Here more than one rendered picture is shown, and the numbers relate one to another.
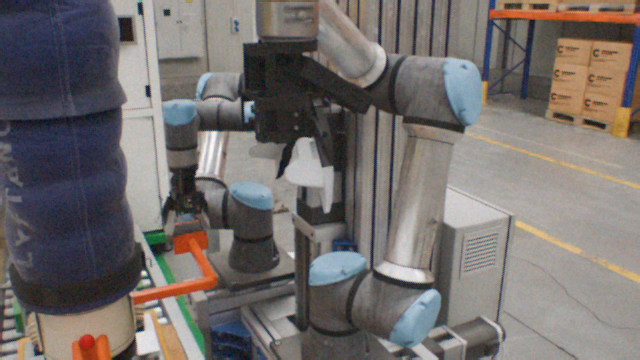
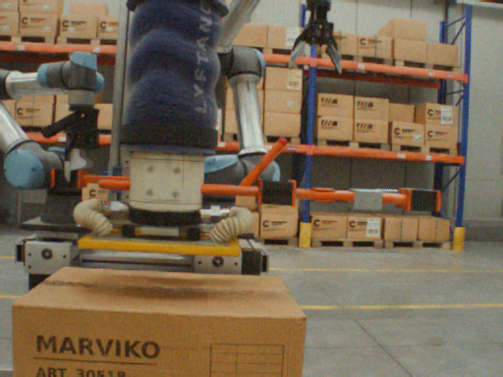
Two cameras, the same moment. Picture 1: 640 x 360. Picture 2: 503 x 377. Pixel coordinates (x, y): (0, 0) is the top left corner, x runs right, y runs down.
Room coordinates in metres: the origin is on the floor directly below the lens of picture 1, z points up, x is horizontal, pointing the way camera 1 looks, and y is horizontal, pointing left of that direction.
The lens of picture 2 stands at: (0.29, 1.51, 1.24)
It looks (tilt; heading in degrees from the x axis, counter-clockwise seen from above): 3 degrees down; 290
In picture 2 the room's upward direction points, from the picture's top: 3 degrees clockwise
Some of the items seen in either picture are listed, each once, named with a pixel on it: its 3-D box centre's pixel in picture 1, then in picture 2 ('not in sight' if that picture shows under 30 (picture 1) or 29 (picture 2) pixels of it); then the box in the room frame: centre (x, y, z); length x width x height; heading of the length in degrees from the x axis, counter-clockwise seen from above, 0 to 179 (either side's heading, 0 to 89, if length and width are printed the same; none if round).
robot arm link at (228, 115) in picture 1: (253, 101); (39, 83); (1.56, 0.18, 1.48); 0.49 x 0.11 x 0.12; 178
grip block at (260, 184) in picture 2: not in sight; (275, 192); (0.67, 0.34, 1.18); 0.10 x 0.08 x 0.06; 115
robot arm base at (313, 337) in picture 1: (336, 335); (216, 212); (0.99, -0.04, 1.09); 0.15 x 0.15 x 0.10
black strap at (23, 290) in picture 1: (80, 265); (169, 136); (0.90, 0.44, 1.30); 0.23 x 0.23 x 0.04
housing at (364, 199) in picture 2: not in sight; (364, 199); (0.48, 0.25, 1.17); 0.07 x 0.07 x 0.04; 25
